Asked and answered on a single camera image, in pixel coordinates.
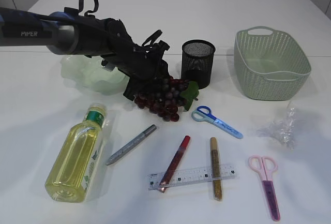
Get clear plastic ruler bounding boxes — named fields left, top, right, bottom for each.
left=147, top=164, right=237, bottom=190

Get purple artificial grape bunch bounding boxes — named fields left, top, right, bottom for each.
left=134, top=77, right=199, bottom=122

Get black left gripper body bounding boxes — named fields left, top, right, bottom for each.
left=102, top=20, right=170, bottom=81

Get black mesh pen holder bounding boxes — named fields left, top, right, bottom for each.
left=180, top=39, right=216, bottom=89

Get silver glitter pen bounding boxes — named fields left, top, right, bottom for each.
left=106, top=124, right=157, bottom=166

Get green tea plastic bottle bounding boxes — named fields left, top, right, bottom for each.
left=44, top=103, right=107, bottom=203

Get green plastic woven basket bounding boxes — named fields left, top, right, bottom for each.
left=234, top=26, right=311, bottom=101

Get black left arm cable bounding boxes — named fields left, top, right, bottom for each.
left=77, top=0, right=100, bottom=17

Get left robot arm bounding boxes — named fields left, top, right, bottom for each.
left=1, top=8, right=170, bottom=100

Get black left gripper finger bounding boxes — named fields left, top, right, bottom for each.
left=123, top=78, right=145, bottom=101
left=155, top=59, right=169, bottom=79

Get pale green ruffled plate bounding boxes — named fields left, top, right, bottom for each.
left=60, top=55, right=129, bottom=95

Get blue capped scissors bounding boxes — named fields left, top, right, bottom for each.
left=191, top=106, right=244, bottom=139

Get gold glitter pen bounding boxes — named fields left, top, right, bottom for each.
left=210, top=137, right=222, bottom=201

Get pink capped scissors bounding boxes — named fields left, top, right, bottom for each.
left=248, top=155, right=281, bottom=221

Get red glitter pen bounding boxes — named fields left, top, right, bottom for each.
left=158, top=136, right=190, bottom=193

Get clear plastic sheet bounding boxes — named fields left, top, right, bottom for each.
left=256, top=102, right=302, bottom=150

